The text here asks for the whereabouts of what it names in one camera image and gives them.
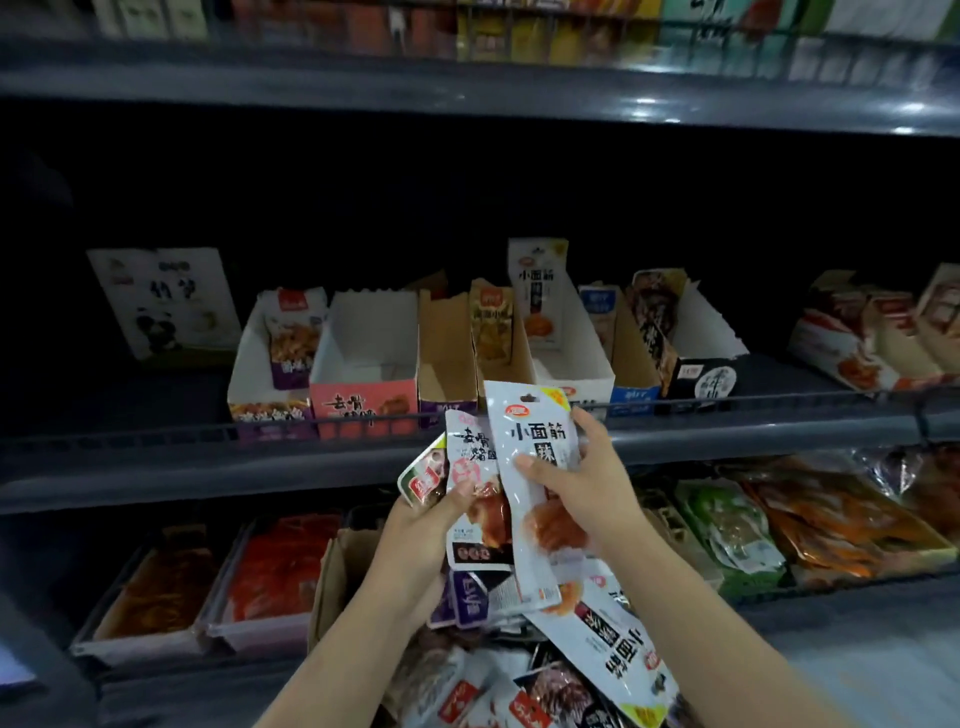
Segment small green red snack packet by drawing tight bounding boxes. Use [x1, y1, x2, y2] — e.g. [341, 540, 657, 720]
[396, 433, 450, 509]

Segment person's left hand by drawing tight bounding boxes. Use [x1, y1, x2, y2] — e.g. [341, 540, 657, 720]
[359, 480, 478, 610]

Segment blue white display box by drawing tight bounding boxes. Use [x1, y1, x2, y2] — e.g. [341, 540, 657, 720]
[579, 282, 666, 419]

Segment grey wire-front shelf board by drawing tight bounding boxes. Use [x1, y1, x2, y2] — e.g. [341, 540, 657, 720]
[0, 352, 960, 517]

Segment brown purple display box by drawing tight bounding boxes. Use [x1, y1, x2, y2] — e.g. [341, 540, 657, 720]
[416, 288, 482, 430]

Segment orange clear snack bag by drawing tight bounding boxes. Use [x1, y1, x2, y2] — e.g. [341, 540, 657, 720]
[738, 456, 960, 588]

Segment black white display box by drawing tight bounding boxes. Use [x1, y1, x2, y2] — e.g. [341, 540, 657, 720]
[632, 268, 752, 404]

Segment dark red clear snack bag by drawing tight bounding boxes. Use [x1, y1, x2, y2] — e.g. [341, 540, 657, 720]
[855, 444, 960, 545]

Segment blue white snack packet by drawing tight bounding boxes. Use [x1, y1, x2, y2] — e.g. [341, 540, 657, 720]
[580, 284, 621, 363]

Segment white snack packet upright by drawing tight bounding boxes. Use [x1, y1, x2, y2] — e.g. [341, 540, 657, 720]
[507, 237, 570, 351]

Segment white purple display box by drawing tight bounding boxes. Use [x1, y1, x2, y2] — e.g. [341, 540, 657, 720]
[227, 289, 331, 444]

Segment pink white display box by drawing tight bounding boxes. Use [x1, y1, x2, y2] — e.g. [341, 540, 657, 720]
[309, 289, 420, 441]

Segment person's left forearm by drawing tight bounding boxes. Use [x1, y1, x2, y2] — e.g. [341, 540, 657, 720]
[253, 581, 445, 728]

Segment red white display box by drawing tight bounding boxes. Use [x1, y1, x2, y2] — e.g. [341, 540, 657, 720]
[786, 269, 918, 393]
[870, 262, 960, 384]

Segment row of packets and cartons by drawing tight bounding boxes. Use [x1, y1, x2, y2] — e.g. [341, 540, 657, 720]
[91, 0, 960, 85]

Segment clear tray of brown packs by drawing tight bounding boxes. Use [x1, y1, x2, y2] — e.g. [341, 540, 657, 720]
[69, 525, 250, 665]

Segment pile of mixed snack packets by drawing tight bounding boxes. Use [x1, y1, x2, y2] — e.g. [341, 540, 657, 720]
[381, 576, 685, 728]

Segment white pink snack packet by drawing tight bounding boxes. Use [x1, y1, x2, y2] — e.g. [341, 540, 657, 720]
[444, 408, 519, 573]

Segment person's right forearm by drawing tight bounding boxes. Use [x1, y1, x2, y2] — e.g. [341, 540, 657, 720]
[596, 525, 835, 728]

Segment white panda print box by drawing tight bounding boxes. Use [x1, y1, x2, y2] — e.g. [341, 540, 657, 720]
[85, 246, 244, 369]

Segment clear tray of red packs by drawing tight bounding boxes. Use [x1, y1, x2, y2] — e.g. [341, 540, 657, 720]
[204, 513, 348, 655]

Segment white open display box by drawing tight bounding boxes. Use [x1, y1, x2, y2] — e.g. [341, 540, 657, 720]
[475, 281, 618, 423]

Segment grey metal shelf board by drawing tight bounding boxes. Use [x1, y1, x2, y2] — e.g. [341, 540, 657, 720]
[0, 33, 960, 141]

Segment person's right hand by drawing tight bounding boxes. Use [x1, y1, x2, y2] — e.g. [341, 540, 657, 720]
[513, 407, 655, 561]

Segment green vegetable snack bag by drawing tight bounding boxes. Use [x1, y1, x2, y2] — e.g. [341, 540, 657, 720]
[672, 478, 790, 597]

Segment purple white snack packet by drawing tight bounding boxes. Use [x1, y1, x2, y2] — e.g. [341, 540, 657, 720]
[429, 564, 514, 631]

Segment yellow snack packet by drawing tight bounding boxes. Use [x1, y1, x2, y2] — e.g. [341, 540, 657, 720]
[469, 278, 517, 369]

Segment brown cardboard carton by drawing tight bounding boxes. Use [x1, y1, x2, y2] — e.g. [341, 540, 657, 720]
[306, 526, 393, 655]

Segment dark brown snack packet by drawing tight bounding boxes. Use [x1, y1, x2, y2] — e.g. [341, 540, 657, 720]
[625, 270, 689, 378]

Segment white snack packet orange picture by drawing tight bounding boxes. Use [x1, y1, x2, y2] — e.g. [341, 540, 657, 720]
[483, 380, 584, 613]

